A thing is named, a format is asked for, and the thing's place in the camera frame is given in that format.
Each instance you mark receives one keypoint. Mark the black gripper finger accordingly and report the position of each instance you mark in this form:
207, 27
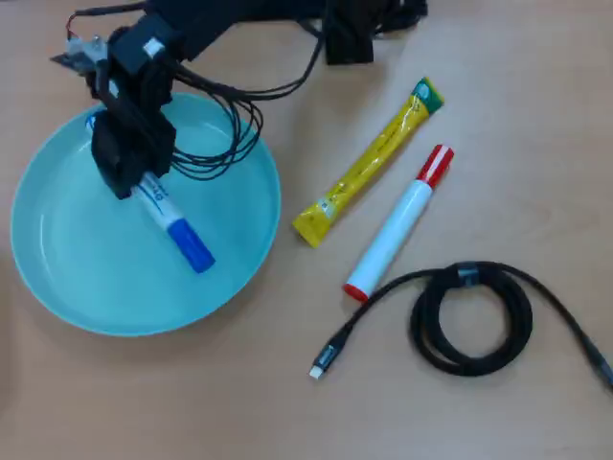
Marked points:
155, 139
115, 153

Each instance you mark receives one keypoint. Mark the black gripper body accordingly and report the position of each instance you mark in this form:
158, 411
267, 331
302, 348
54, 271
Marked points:
139, 57

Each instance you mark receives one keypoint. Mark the blue and white marker pen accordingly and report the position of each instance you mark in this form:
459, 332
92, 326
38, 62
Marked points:
191, 244

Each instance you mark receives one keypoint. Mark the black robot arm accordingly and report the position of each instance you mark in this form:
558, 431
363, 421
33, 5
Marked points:
225, 16

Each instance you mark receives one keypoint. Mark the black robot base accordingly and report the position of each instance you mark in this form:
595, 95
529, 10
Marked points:
349, 38

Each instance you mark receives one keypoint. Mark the red and white marker pen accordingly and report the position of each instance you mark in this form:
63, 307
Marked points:
397, 225

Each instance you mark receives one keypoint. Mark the light blue round plate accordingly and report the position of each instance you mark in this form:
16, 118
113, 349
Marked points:
230, 215

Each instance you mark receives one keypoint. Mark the yellow stick sachet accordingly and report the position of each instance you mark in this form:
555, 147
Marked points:
378, 153

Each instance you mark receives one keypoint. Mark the wrist camera board with bracket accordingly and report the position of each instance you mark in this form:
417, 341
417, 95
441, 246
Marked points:
81, 52

